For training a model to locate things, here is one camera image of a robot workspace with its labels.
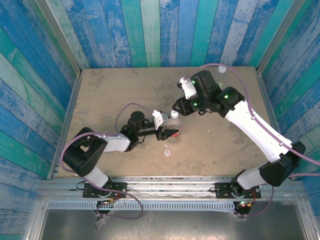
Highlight clear bottle red label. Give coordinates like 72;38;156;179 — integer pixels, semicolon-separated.
165;111;183;138

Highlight shiny metal sheet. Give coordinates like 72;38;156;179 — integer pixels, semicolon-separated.
37;208;308;240

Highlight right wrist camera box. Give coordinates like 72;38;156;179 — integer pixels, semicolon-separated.
176;76;199;100

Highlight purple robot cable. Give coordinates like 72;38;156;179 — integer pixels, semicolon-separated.
184;63;320;218
60;102;145;220

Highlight aluminium mounting rail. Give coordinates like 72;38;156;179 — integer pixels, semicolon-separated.
37;176;306;201

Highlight aluminium table side rail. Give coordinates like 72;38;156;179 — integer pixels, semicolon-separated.
254;69;296;181
47;72;83;180

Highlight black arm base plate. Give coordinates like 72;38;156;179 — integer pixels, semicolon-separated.
82;181;128;199
214;182;262;200

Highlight grey slotted cable duct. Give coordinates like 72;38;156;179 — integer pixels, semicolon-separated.
47;201;237;212

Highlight small circuit board with wires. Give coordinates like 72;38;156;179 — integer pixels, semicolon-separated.
235;199;256;209
96;198;119;205

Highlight grey metal frame post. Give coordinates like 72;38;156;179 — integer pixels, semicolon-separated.
256;0;307;73
34;0;83;76

